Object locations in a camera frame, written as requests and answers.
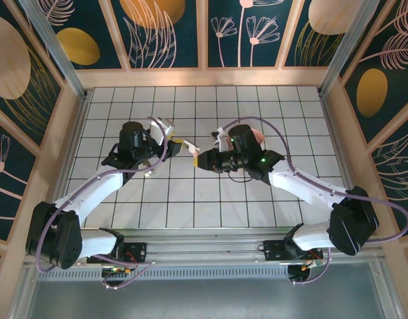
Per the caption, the pink plastic tray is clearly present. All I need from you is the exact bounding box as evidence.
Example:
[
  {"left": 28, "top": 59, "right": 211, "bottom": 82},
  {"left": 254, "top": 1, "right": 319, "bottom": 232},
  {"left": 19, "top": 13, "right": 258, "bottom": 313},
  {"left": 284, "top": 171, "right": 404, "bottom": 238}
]
[{"left": 252, "top": 128, "right": 266, "bottom": 150}]

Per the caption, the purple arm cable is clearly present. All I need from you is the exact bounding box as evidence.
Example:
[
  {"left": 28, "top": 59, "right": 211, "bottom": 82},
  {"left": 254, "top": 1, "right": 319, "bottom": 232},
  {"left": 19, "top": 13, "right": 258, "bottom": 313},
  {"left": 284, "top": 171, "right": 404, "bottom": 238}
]
[
  {"left": 34, "top": 116, "right": 175, "bottom": 290},
  {"left": 223, "top": 116, "right": 408, "bottom": 286}
]

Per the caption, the aluminium mounting rail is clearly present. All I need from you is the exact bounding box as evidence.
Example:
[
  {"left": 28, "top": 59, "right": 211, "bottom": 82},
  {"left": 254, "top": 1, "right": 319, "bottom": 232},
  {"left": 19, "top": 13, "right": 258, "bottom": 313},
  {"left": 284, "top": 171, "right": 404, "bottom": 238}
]
[{"left": 23, "top": 225, "right": 386, "bottom": 266}]

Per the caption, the aluminium frame post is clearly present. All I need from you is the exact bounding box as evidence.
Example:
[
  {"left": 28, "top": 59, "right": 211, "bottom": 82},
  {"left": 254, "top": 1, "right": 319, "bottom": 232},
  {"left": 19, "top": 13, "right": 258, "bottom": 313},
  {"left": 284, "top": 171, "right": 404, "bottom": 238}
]
[
  {"left": 17, "top": 0, "right": 89, "bottom": 100},
  {"left": 318, "top": 0, "right": 381, "bottom": 98}
]

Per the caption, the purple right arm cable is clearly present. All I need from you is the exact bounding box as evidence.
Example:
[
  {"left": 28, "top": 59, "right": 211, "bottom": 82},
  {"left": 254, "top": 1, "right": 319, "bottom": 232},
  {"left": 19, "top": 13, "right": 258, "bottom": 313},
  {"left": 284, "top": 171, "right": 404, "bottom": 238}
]
[{"left": 223, "top": 116, "right": 408, "bottom": 286}]

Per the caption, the black electronics board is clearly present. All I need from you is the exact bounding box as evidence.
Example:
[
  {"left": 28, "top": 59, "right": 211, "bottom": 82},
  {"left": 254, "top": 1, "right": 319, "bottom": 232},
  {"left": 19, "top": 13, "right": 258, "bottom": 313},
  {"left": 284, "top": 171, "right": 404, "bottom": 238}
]
[{"left": 100, "top": 265, "right": 135, "bottom": 278}]

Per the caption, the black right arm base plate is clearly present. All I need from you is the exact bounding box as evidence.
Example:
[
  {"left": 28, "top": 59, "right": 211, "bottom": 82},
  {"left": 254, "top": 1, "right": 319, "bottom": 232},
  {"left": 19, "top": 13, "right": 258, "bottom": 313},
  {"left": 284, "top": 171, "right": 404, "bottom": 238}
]
[{"left": 258, "top": 239, "right": 324, "bottom": 263}]

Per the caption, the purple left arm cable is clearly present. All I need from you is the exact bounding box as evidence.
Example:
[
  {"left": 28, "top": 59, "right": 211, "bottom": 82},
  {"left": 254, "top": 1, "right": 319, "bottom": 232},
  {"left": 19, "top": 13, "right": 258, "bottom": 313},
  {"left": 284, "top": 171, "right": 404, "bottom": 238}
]
[{"left": 34, "top": 116, "right": 175, "bottom": 290}]

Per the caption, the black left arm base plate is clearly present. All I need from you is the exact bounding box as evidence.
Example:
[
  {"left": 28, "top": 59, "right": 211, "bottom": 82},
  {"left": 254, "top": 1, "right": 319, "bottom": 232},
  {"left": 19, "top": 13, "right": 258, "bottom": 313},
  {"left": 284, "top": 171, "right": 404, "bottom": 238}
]
[{"left": 116, "top": 241, "right": 148, "bottom": 265}]

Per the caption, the grey slotted cable duct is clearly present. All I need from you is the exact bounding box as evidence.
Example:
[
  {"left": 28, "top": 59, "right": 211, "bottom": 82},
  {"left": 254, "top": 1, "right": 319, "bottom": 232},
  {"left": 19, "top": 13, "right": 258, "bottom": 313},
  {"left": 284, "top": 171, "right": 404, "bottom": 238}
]
[{"left": 37, "top": 267, "right": 379, "bottom": 282}]

